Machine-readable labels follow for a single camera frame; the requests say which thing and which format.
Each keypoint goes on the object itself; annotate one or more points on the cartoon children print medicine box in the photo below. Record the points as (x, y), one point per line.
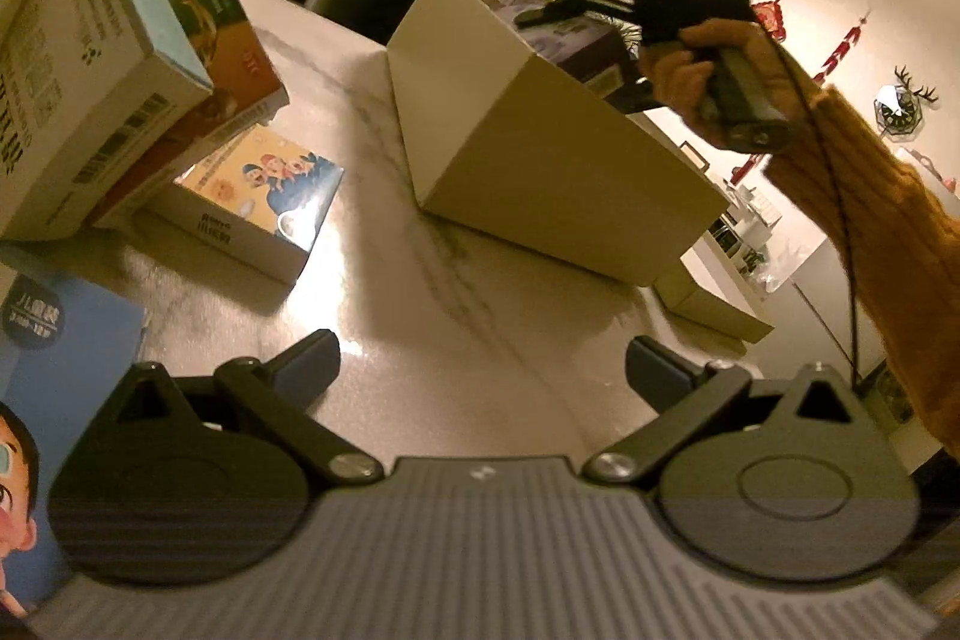
(255, 175)

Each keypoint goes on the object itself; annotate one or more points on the person's right hand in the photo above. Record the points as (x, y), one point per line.
(675, 81)

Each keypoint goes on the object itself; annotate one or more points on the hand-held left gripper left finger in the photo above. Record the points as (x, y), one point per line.
(307, 364)

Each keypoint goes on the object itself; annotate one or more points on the beige box lid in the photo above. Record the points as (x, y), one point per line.
(712, 310)

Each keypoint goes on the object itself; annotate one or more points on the blue cartoon boy medicine box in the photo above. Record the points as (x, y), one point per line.
(67, 347)

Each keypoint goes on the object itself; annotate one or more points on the red knot wall decoration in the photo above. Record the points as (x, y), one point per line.
(771, 18)

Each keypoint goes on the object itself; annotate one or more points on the white tooth print medicine box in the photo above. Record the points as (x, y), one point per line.
(90, 48)

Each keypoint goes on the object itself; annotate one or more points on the beige storage box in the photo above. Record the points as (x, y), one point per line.
(525, 160)

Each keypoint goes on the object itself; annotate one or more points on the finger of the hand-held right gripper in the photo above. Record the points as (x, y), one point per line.
(631, 94)
(547, 16)

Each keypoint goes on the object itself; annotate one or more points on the marble desktop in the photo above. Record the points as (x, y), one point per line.
(450, 325)

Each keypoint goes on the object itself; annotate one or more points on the person's right forearm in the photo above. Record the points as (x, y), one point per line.
(885, 220)

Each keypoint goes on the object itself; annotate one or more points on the purple medicine box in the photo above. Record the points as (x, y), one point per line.
(570, 48)

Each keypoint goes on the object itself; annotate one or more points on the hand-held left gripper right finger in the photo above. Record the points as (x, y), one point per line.
(660, 371)

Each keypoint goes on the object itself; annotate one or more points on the deer head wall decoration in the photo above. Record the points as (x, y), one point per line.
(900, 104)

